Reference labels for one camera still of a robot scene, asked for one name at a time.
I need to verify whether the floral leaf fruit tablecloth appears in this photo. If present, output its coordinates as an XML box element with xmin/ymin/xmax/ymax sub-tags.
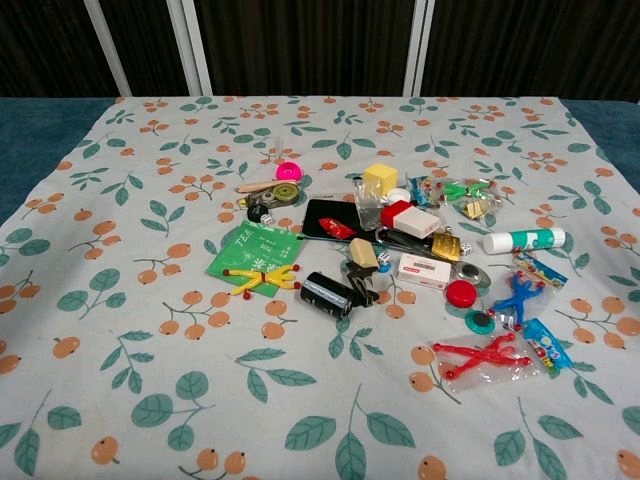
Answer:
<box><xmin>0</xmin><ymin>94</ymin><xmax>640</xmax><ymax>480</ymax></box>

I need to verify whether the colourful candy packet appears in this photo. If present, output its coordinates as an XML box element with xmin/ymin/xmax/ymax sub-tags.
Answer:
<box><xmin>407</xmin><ymin>174</ymin><xmax>442</xmax><ymax>208</ymax></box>

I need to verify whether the blue sticky man packet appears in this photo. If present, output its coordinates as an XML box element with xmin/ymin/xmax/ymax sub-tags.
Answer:
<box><xmin>488</xmin><ymin>252</ymin><xmax>570</xmax><ymax>331</ymax></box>

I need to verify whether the gold clips clear bag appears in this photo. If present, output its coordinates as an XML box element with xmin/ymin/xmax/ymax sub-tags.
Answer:
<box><xmin>458</xmin><ymin>195</ymin><xmax>502</xmax><ymax>221</ymax></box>

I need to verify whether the teal round magnet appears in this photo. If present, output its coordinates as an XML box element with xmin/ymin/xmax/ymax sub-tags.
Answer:
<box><xmin>464</xmin><ymin>309</ymin><xmax>497</xmax><ymax>333</ymax></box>

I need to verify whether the beige eraser block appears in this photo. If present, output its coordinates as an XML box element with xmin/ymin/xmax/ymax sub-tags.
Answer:
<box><xmin>348</xmin><ymin>237</ymin><xmax>380</xmax><ymax>272</ymax></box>

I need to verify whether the white box red label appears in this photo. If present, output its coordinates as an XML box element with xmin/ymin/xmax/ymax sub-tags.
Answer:
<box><xmin>395</xmin><ymin>252</ymin><xmax>452</xmax><ymax>290</ymax></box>

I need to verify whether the yellow sponge cube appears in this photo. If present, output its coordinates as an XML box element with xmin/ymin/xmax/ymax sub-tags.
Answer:
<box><xmin>363</xmin><ymin>162</ymin><xmax>399</xmax><ymax>195</ymax></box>

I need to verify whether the yellow sticky man toy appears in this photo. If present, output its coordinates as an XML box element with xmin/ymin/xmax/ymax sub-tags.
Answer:
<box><xmin>222</xmin><ymin>264</ymin><xmax>301</xmax><ymax>300</ymax></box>

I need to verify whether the green sticky toy packet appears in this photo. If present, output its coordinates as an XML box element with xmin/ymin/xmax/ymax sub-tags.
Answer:
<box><xmin>433</xmin><ymin>177</ymin><xmax>501</xmax><ymax>206</ymax></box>

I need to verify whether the black metal carabiner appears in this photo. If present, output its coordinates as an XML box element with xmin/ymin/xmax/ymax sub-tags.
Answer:
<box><xmin>374</xmin><ymin>225</ymin><xmax>437</xmax><ymax>257</ymax></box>

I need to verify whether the clear plastic bag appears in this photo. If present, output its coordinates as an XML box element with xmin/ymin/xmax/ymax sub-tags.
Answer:
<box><xmin>352</xmin><ymin>178</ymin><xmax>392</xmax><ymax>231</ymax></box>

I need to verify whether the white double frame post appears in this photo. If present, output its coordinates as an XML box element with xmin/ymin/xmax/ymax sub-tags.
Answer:
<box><xmin>167</xmin><ymin>0</ymin><xmax>214</xmax><ymax>97</ymax></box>

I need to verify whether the black cylinder capacitor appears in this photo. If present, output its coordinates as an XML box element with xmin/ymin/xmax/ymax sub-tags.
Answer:
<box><xmin>300</xmin><ymin>271</ymin><xmax>354</xmax><ymax>321</ymax></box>

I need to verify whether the black flat card pouch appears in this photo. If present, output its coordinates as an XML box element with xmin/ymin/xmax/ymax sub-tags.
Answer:
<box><xmin>302</xmin><ymin>198</ymin><xmax>371</xmax><ymax>242</ymax></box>

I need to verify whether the red round plastic lid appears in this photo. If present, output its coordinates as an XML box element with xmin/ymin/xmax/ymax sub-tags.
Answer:
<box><xmin>445</xmin><ymin>279</ymin><xmax>481</xmax><ymax>307</ymax></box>

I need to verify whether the white metal frame post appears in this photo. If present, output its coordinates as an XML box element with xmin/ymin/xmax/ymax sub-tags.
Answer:
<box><xmin>83</xmin><ymin>0</ymin><xmax>132</xmax><ymax>97</ymax></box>
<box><xmin>402</xmin><ymin>0</ymin><xmax>435</xmax><ymax>99</ymax></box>

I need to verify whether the teal marker pen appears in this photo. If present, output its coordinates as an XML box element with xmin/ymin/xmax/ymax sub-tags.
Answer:
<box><xmin>482</xmin><ymin>227</ymin><xmax>567</xmax><ymax>254</ymax></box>

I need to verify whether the red and white package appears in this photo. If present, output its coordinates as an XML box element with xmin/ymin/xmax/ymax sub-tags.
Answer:
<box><xmin>380</xmin><ymin>199</ymin><xmax>448</xmax><ymax>240</ymax></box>

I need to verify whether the green tea packet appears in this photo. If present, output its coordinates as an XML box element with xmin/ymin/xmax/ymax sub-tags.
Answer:
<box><xmin>205</xmin><ymin>219</ymin><xmax>304</xmax><ymax>297</ymax></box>

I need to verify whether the black binder clip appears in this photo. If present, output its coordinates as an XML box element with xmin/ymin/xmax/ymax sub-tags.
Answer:
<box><xmin>343</xmin><ymin>264</ymin><xmax>382</xmax><ymax>307</ymax></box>

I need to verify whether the silver round disc magnet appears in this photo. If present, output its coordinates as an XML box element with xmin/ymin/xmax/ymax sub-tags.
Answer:
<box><xmin>449</xmin><ymin>261</ymin><xmax>493</xmax><ymax>289</ymax></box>

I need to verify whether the red candy wrapper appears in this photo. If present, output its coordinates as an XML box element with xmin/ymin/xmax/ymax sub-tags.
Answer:
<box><xmin>319</xmin><ymin>216</ymin><xmax>357</xmax><ymax>240</ymax></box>

